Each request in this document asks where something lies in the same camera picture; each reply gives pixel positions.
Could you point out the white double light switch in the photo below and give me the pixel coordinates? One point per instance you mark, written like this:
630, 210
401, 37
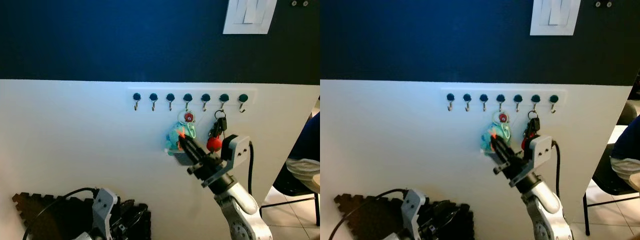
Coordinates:
555, 15
250, 15

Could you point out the man in blue shirt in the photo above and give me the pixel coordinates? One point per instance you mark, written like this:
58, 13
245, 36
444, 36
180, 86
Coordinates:
305, 140
627, 147

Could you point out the metal hook black round base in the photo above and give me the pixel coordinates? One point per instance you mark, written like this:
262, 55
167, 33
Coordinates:
467, 97
205, 97
500, 97
170, 96
136, 96
450, 96
518, 98
243, 97
535, 98
484, 97
153, 96
187, 97
224, 97
554, 98

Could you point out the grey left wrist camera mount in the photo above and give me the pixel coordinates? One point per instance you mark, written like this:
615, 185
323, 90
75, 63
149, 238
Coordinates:
414, 210
102, 210

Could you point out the key bunch with orange tag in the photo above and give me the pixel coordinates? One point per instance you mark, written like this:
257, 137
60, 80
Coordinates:
175, 140
487, 140

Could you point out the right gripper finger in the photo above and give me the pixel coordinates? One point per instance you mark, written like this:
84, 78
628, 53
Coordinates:
504, 146
184, 158
496, 157
192, 146

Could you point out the silver left arm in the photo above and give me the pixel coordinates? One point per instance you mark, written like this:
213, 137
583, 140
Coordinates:
82, 236
397, 236

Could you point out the black key with red ball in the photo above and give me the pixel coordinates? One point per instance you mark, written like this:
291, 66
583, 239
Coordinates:
214, 145
531, 127

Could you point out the black folding chair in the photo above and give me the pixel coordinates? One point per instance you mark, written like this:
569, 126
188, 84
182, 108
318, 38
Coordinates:
600, 175
287, 182

